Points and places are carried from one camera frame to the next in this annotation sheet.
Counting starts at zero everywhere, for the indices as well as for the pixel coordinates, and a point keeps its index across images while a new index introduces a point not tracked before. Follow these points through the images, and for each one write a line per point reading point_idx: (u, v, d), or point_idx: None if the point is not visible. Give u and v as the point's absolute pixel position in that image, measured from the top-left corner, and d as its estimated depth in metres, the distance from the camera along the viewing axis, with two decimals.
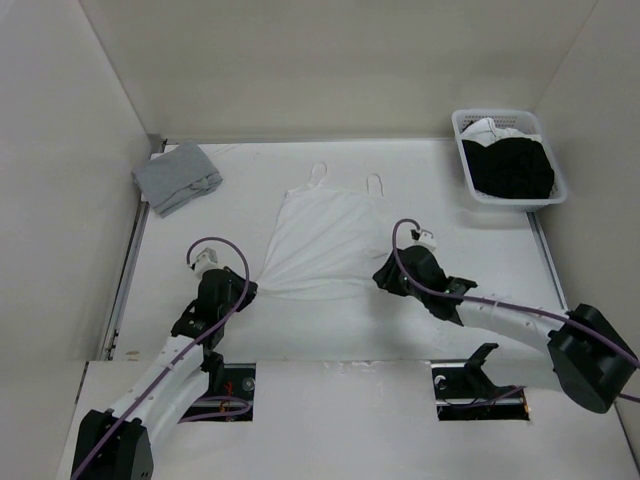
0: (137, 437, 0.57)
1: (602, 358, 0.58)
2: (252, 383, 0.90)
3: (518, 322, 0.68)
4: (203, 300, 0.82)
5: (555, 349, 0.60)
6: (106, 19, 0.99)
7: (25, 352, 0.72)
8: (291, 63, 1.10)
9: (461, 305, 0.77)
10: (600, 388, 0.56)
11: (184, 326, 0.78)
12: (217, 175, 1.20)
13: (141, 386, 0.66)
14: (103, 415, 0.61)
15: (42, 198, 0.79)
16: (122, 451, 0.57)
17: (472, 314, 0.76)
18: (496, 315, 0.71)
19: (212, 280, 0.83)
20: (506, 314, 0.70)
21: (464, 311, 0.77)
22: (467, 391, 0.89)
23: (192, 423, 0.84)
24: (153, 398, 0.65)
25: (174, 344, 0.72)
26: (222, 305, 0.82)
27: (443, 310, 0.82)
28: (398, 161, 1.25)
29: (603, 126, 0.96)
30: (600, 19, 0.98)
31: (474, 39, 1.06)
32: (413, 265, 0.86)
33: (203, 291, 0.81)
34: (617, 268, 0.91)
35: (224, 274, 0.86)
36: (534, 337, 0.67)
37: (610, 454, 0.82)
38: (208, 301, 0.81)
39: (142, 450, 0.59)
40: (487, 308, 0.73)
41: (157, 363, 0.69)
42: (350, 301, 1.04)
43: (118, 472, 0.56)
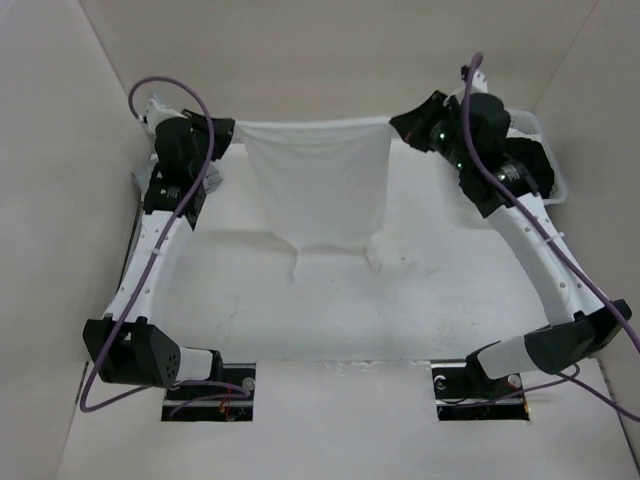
0: (147, 333, 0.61)
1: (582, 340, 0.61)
2: (252, 383, 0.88)
3: (553, 270, 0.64)
4: (168, 163, 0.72)
5: (571, 327, 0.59)
6: (107, 20, 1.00)
7: (25, 352, 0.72)
8: (290, 63, 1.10)
9: (506, 212, 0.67)
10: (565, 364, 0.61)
11: (157, 198, 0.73)
12: (217, 175, 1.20)
13: (132, 282, 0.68)
14: (105, 318, 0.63)
15: (43, 198, 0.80)
16: (138, 344, 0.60)
17: (508, 225, 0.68)
18: (536, 252, 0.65)
19: (169, 139, 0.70)
20: (547, 260, 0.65)
21: (503, 213, 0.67)
22: (466, 391, 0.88)
23: (192, 420, 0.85)
24: (149, 290, 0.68)
25: (153, 224, 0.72)
26: (193, 162, 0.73)
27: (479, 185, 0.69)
28: (399, 161, 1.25)
29: (603, 126, 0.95)
30: (599, 19, 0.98)
31: (473, 39, 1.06)
32: (479, 121, 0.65)
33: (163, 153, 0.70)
34: (617, 267, 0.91)
35: (183, 122, 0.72)
36: (557, 297, 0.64)
37: (611, 455, 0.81)
38: (174, 162, 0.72)
39: (159, 337, 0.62)
40: (531, 232, 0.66)
41: (142, 251, 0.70)
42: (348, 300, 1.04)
43: (142, 363, 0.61)
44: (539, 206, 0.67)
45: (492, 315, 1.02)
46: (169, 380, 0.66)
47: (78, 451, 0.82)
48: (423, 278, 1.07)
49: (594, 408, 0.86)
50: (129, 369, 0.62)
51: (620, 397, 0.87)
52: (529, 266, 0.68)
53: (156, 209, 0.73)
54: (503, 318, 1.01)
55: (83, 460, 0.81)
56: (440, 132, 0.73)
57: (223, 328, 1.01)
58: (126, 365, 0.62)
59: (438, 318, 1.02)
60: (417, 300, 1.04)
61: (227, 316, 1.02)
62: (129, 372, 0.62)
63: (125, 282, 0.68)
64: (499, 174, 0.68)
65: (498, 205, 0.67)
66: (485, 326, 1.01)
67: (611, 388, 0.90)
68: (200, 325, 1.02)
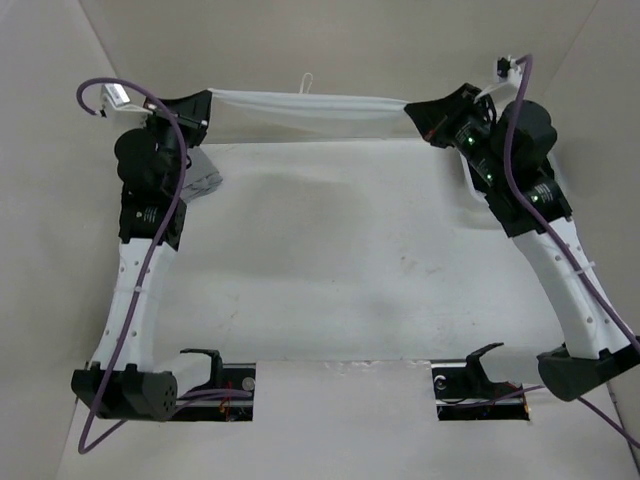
0: (139, 381, 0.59)
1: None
2: (251, 383, 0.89)
3: (579, 300, 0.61)
4: (137, 186, 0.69)
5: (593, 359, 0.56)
6: (107, 19, 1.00)
7: (25, 352, 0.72)
8: (290, 63, 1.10)
9: (534, 236, 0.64)
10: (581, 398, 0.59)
11: (133, 223, 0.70)
12: (217, 175, 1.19)
13: (117, 325, 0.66)
14: (93, 368, 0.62)
15: (43, 198, 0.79)
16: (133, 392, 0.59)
17: (536, 247, 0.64)
18: (564, 279, 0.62)
19: (133, 161, 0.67)
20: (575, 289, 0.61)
21: (530, 236, 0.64)
22: (466, 391, 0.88)
23: (192, 418, 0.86)
24: (136, 332, 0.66)
25: (132, 256, 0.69)
26: (166, 178, 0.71)
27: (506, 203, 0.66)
28: (399, 161, 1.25)
29: (603, 126, 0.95)
30: (600, 19, 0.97)
31: (473, 39, 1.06)
32: (522, 139, 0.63)
33: (130, 177, 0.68)
34: (617, 267, 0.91)
35: (146, 136, 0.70)
36: (578, 329, 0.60)
37: (611, 455, 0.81)
38: (143, 186, 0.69)
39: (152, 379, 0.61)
40: (560, 260, 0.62)
41: (124, 289, 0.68)
42: (348, 299, 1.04)
43: (139, 407, 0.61)
44: (572, 233, 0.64)
45: (492, 315, 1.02)
46: (168, 411, 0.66)
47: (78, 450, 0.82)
48: (423, 279, 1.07)
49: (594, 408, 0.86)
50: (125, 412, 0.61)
51: (620, 397, 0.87)
52: (552, 293, 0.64)
53: (134, 236, 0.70)
54: (503, 319, 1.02)
55: (83, 460, 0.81)
56: (468, 136, 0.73)
57: (223, 328, 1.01)
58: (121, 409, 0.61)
59: (438, 318, 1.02)
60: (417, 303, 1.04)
61: (228, 317, 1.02)
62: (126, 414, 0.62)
63: (110, 326, 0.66)
64: (531, 194, 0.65)
65: (529, 229, 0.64)
66: (485, 327, 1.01)
67: (611, 388, 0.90)
68: (200, 325, 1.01)
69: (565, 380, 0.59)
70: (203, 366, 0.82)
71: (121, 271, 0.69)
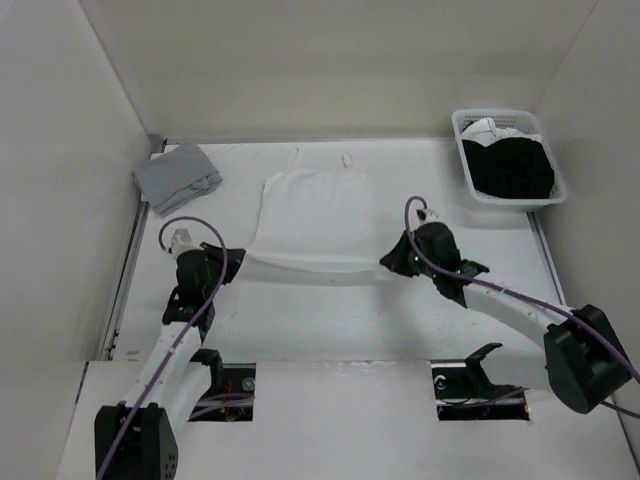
0: (156, 420, 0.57)
1: (595, 360, 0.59)
2: (251, 383, 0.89)
3: (520, 311, 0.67)
4: (185, 285, 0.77)
5: (549, 336, 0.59)
6: (106, 19, 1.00)
7: (24, 353, 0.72)
8: (290, 63, 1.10)
9: (470, 288, 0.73)
10: (586, 386, 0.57)
11: (174, 313, 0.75)
12: (217, 175, 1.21)
13: (147, 374, 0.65)
14: (117, 407, 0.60)
15: (44, 198, 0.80)
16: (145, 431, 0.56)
17: (478, 298, 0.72)
18: (500, 302, 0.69)
19: (188, 264, 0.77)
20: (508, 303, 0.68)
21: (467, 291, 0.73)
22: (466, 391, 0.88)
23: (195, 420, 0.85)
24: (163, 382, 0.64)
25: (171, 330, 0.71)
26: (205, 286, 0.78)
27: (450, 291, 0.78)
28: (399, 161, 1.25)
29: (603, 126, 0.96)
30: (600, 19, 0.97)
31: (474, 39, 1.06)
32: (430, 240, 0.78)
33: (182, 276, 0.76)
34: (617, 268, 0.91)
35: (201, 252, 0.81)
36: (536, 329, 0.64)
37: (611, 455, 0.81)
38: (190, 285, 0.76)
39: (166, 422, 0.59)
40: (493, 293, 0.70)
41: (158, 349, 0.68)
42: (348, 300, 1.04)
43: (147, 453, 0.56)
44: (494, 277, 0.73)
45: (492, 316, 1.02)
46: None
47: (79, 450, 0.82)
48: (424, 279, 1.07)
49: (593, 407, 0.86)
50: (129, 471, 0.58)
51: (620, 396, 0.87)
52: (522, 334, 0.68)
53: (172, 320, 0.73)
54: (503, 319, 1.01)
55: (83, 460, 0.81)
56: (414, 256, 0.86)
57: (223, 328, 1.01)
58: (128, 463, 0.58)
59: (439, 318, 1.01)
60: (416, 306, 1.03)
61: (228, 317, 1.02)
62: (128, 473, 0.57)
63: (141, 375, 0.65)
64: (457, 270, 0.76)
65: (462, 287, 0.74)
66: (485, 327, 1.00)
67: None
68: None
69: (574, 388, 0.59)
70: (201, 379, 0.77)
71: (157, 344, 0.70)
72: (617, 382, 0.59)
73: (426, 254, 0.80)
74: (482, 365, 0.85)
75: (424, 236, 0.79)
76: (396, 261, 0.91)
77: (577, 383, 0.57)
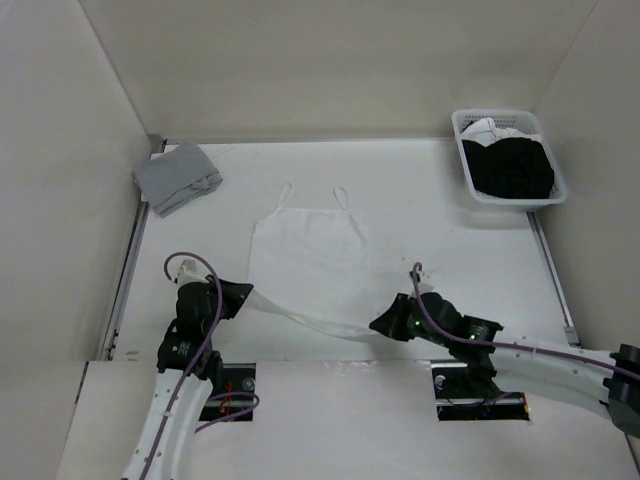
0: None
1: None
2: (252, 383, 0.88)
3: (563, 369, 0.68)
4: (184, 319, 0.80)
5: (613, 398, 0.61)
6: (106, 19, 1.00)
7: (24, 352, 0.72)
8: (290, 64, 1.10)
9: (498, 353, 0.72)
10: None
11: (169, 355, 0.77)
12: (217, 175, 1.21)
13: (146, 444, 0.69)
14: None
15: (44, 197, 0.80)
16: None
17: (503, 359, 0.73)
18: (536, 362, 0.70)
19: (189, 296, 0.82)
20: (548, 364, 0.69)
21: (497, 356, 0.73)
22: (466, 391, 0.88)
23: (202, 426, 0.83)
24: (162, 453, 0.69)
25: (165, 384, 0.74)
26: (205, 320, 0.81)
27: (470, 359, 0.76)
28: (399, 161, 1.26)
29: (603, 126, 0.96)
30: (600, 19, 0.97)
31: (473, 39, 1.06)
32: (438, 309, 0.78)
33: (182, 309, 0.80)
34: (616, 268, 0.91)
35: (201, 287, 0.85)
36: (586, 384, 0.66)
37: (611, 455, 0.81)
38: (189, 316, 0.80)
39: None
40: (524, 355, 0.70)
41: (154, 410, 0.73)
42: (347, 301, 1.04)
43: None
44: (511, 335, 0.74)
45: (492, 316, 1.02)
46: None
47: (78, 449, 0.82)
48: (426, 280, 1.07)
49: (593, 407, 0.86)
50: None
51: None
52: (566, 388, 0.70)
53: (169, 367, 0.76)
54: (502, 320, 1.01)
55: (83, 459, 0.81)
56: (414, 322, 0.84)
57: (223, 328, 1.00)
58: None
59: None
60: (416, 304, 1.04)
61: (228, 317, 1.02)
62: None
63: (140, 444, 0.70)
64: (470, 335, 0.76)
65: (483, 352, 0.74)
66: None
67: None
68: None
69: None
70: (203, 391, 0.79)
71: (154, 396, 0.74)
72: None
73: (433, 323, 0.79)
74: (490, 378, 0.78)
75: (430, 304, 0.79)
76: (394, 325, 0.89)
77: None
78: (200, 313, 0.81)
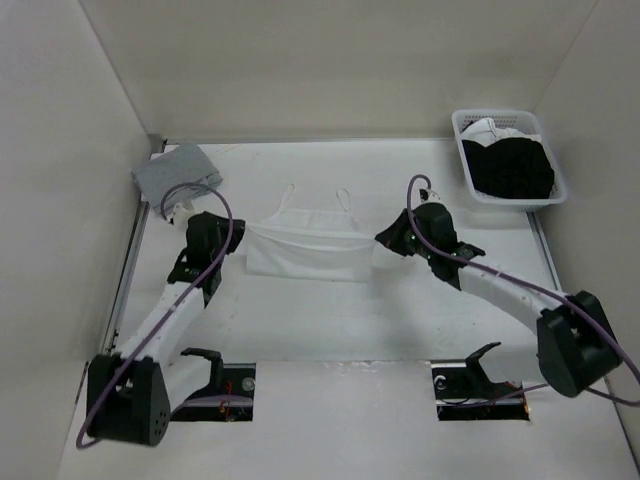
0: (148, 376, 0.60)
1: (586, 345, 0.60)
2: (252, 383, 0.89)
3: (515, 296, 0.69)
4: (193, 247, 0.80)
5: (543, 323, 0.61)
6: (106, 19, 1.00)
7: (24, 352, 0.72)
8: (290, 63, 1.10)
9: (464, 270, 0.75)
10: (574, 368, 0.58)
11: (179, 275, 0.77)
12: (217, 175, 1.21)
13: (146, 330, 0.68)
14: (111, 357, 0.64)
15: (43, 198, 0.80)
16: (136, 390, 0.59)
17: (471, 280, 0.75)
18: (495, 286, 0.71)
19: (199, 223, 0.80)
20: (507, 288, 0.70)
21: (463, 272, 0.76)
22: (466, 391, 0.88)
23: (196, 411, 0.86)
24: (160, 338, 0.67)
25: (174, 289, 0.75)
26: (214, 249, 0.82)
27: (444, 269, 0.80)
28: (399, 161, 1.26)
29: (603, 126, 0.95)
30: (600, 19, 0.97)
31: (474, 39, 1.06)
32: (428, 221, 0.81)
33: (190, 237, 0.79)
34: (617, 268, 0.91)
35: (210, 216, 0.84)
36: (529, 312, 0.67)
37: (611, 456, 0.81)
38: (199, 246, 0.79)
39: (158, 388, 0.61)
40: (486, 276, 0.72)
41: (159, 306, 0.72)
42: (346, 244, 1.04)
43: (136, 414, 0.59)
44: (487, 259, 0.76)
45: (492, 316, 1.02)
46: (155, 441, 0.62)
47: (78, 449, 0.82)
48: (426, 279, 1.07)
49: (593, 409, 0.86)
50: (111, 429, 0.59)
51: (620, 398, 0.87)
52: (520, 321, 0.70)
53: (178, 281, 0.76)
54: (502, 320, 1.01)
55: (83, 459, 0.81)
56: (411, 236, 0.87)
57: (223, 328, 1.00)
58: (112, 420, 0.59)
59: (437, 318, 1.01)
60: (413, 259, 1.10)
61: (227, 317, 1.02)
62: (112, 433, 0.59)
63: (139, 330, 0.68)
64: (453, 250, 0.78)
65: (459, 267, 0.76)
66: (485, 327, 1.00)
67: (611, 388, 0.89)
68: (199, 325, 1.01)
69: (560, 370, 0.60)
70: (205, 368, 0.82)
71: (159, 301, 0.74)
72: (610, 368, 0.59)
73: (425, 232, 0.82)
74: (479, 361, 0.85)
75: (424, 215, 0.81)
76: (393, 237, 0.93)
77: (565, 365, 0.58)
78: (209, 243, 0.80)
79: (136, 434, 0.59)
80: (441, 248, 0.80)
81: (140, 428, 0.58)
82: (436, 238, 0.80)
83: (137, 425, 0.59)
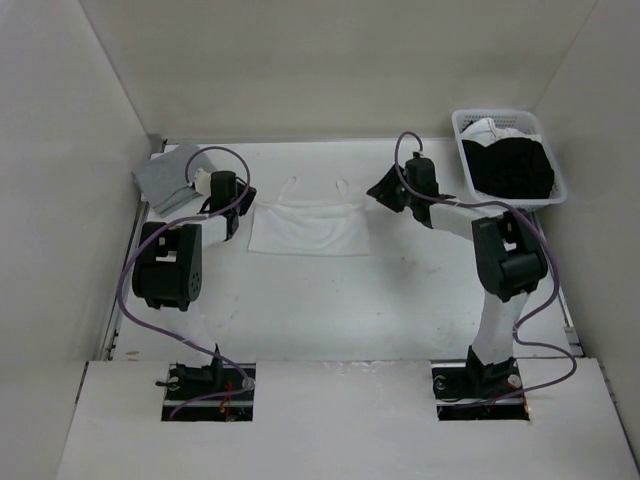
0: (192, 236, 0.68)
1: (517, 254, 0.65)
2: (251, 383, 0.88)
3: (464, 216, 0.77)
4: (217, 195, 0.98)
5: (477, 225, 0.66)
6: (107, 19, 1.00)
7: (24, 352, 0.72)
8: (290, 63, 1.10)
9: (433, 207, 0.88)
10: (500, 267, 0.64)
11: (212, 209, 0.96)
12: None
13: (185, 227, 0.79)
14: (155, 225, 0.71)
15: (43, 199, 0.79)
16: (184, 244, 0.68)
17: (438, 212, 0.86)
18: (452, 212, 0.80)
19: (222, 175, 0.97)
20: (457, 211, 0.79)
21: (432, 209, 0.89)
22: (466, 391, 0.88)
23: (189, 401, 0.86)
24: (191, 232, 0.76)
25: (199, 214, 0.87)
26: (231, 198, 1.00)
27: (419, 211, 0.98)
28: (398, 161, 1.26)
29: (602, 126, 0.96)
30: (600, 19, 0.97)
31: (474, 39, 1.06)
32: (413, 169, 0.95)
33: (215, 187, 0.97)
34: (617, 267, 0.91)
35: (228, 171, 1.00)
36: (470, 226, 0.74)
37: (612, 456, 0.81)
38: (222, 194, 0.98)
39: (198, 251, 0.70)
40: (448, 206, 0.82)
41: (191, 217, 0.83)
42: (344, 205, 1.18)
43: (182, 254, 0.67)
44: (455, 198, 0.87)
45: None
46: (193, 293, 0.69)
47: (78, 449, 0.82)
48: (426, 279, 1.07)
49: (593, 408, 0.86)
50: (153, 279, 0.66)
51: (620, 397, 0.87)
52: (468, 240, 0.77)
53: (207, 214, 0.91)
54: None
55: (83, 460, 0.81)
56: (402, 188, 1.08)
57: (223, 327, 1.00)
58: (155, 271, 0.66)
59: (437, 317, 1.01)
60: (410, 243, 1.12)
61: (228, 317, 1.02)
62: (157, 278, 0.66)
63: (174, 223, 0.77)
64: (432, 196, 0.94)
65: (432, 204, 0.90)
66: None
67: (611, 388, 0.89)
68: None
69: (489, 268, 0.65)
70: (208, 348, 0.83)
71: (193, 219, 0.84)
72: (534, 274, 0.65)
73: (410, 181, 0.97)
74: (476, 351, 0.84)
75: (410, 165, 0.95)
76: (386, 193, 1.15)
77: (494, 260, 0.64)
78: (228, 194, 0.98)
79: (175, 273, 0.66)
80: (422, 193, 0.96)
81: (182, 279, 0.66)
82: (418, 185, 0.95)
83: (180, 266, 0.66)
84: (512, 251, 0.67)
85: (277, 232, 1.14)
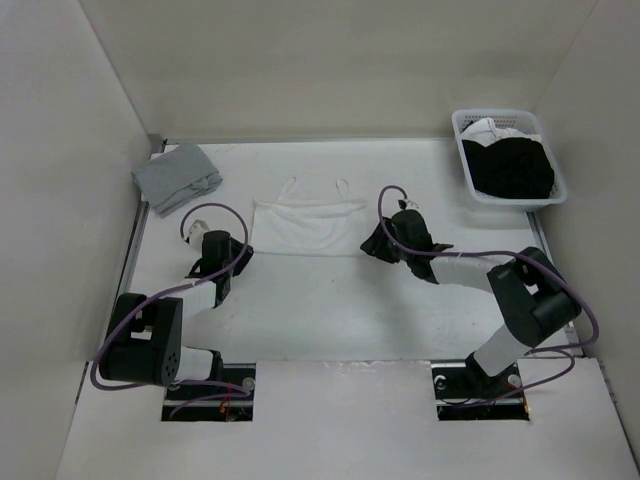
0: (170, 317, 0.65)
1: (546, 297, 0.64)
2: (251, 383, 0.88)
3: (472, 266, 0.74)
4: (207, 256, 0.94)
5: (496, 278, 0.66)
6: (106, 19, 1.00)
7: (24, 352, 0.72)
8: (290, 63, 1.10)
9: (435, 261, 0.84)
10: (533, 316, 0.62)
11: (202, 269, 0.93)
12: (217, 175, 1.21)
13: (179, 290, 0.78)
14: (134, 296, 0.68)
15: (43, 199, 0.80)
16: (160, 320, 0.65)
17: (441, 268, 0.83)
18: (457, 264, 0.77)
19: (214, 236, 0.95)
20: (463, 262, 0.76)
21: (434, 263, 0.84)
22: (467, 391, 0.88)
23: (189, 402, 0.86)
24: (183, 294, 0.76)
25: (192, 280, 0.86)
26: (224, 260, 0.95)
27: (419, 268, 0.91)
28: (398, 161, 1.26)
29: (603, 126, 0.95)
30: (600, 18, 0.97)
31: (473, 39, 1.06)
32: (403, 226, 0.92)
33: (206, 247, 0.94)
34: (617, 267, 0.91)
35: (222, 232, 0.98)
36: (483, 276, 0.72)
37: (611, 456, 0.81)
38: (213, 256, 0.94)
39: (176, 330, 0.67)
40: (452, 260, 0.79)
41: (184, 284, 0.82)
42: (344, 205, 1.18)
43: (157, 336, 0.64)
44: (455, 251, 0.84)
45: (491, 316, 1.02)
46: (168, 378, 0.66)
47: (78, 449, 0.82)
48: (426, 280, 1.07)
49: (593, 409, 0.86)
50: (124, 359, 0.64)
51: (620, 397, 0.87)
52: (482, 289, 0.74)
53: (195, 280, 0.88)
54: (503, 320, 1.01)
55: (83, 459, 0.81)
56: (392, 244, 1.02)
57: (223, 328, 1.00)
58: (128, 351, 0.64)
59: (437, 318, 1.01)
60: None
61: (228, 317, 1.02)
62: (125, 367, 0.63)
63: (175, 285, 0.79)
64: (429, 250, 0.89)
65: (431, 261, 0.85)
66: (485, 327, 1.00)
67: (611, 388, 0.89)
68: (199, 325, 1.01)
69: (521, 319, 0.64)
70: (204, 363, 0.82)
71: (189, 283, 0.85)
72: (567, 313, 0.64)
73: (402, 237, 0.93)
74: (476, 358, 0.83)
75: (399, 221, 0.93)
76: (378, 247, 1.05)
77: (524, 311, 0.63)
78: (219, 256, 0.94)
79: (150, 357, 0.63)
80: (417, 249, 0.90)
81: (154, 360, 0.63)
82: (412, 242, 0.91)
83: (154, 347, 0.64)
84: (538, 294, 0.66)
85: (277, 232, 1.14)
